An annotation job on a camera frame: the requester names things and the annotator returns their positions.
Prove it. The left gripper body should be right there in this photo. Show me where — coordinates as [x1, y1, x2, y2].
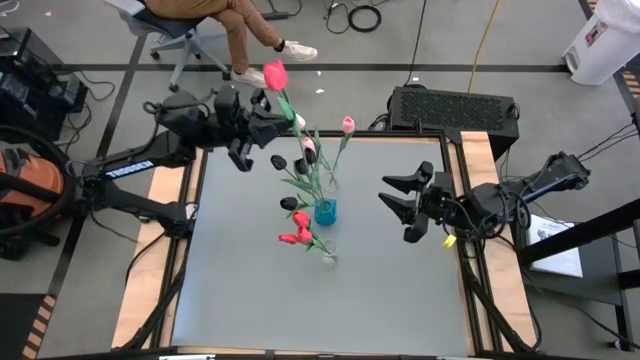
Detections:
[213, 83, 253, 150]

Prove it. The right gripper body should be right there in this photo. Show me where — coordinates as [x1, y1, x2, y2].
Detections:
[416, 171, 457, 225]

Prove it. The pink artificial tulip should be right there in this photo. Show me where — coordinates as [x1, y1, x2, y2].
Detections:
[302, 137, 331, 176]
[294, 113, 331, 181]
[330, 115, 357, 176]

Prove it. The clear glass vase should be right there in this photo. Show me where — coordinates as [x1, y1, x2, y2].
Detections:
[320, 239, 339, 269]
[322, 168, 342, 194]

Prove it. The blue glass vase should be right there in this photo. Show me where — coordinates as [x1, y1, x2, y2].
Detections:
[313, 198, 338, 227]

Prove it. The person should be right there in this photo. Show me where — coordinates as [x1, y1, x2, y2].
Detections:
[144, 0, 319, 90]

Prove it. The black computer tower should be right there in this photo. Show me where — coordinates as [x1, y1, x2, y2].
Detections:
[388, 84, 521, 162]

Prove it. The grey office chair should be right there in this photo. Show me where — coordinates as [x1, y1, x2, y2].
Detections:
[103, 0, 232, 94]

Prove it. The wooden side board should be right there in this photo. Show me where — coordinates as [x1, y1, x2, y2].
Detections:
[110, 147, 205, 350]
[458, 130, 541, 351]

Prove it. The white paper booklet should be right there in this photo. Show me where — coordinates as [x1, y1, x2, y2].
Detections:
[524, 213, 585, 279]

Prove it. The black metal stand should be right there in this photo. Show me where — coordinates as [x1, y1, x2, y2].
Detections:
[516, 198, 640, 351]

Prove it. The orange shop vacuum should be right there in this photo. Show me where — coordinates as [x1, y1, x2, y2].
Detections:
[0, 124, 90, 261]

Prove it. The black equipment case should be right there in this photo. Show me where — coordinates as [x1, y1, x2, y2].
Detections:
[0, 27, 90, 142]

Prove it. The white trash bin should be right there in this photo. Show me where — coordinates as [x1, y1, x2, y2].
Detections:
[562, 0, 640, 86]

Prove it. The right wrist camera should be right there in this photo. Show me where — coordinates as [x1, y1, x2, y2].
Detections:
[403, 212, 430, 245]

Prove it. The black table frame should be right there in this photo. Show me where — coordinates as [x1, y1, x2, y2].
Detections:
[114, 128, 551, 360]

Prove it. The black coiled cable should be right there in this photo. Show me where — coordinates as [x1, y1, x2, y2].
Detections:
[346, 3, 383, 34]

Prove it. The black hanging cable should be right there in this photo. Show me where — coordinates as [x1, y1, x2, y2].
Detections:
[403, 0, 429, 87]

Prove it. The yellow hanging cable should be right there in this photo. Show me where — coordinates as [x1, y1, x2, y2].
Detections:
[466, 0, 502, 94]

